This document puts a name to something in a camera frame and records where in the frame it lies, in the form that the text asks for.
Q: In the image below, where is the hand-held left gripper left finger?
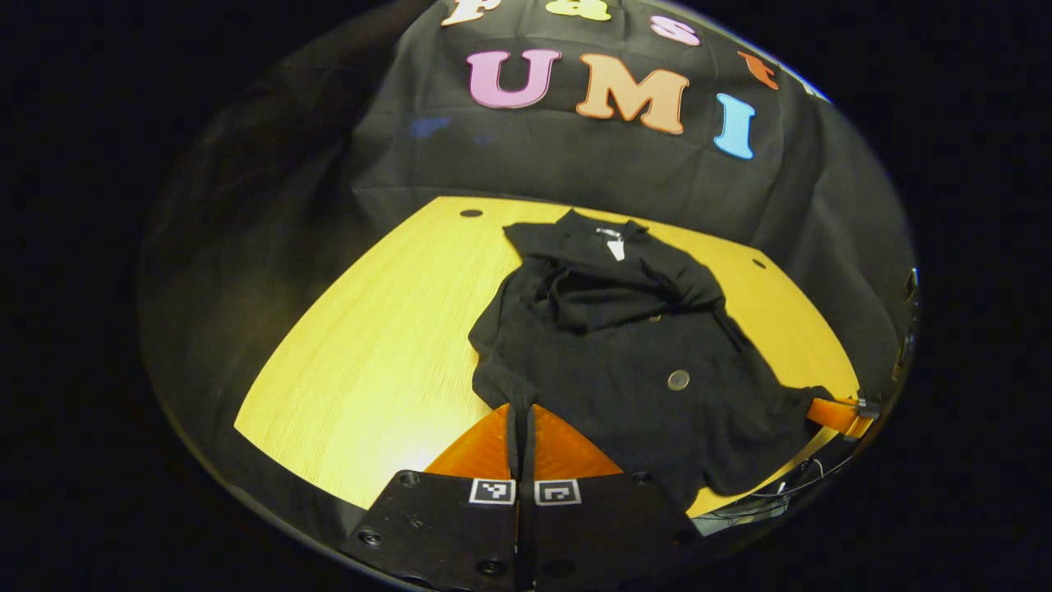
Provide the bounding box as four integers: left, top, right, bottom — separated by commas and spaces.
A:
339, 403, 520, 592

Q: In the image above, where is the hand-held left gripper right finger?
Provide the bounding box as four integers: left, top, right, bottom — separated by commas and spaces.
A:
521, 405, 704, 592

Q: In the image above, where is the black buttoned garment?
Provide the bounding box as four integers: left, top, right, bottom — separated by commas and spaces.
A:
468, 208, 835, 515

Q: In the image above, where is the black backdrop cloth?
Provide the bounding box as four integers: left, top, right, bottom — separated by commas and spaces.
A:
140, 0, 917, 395

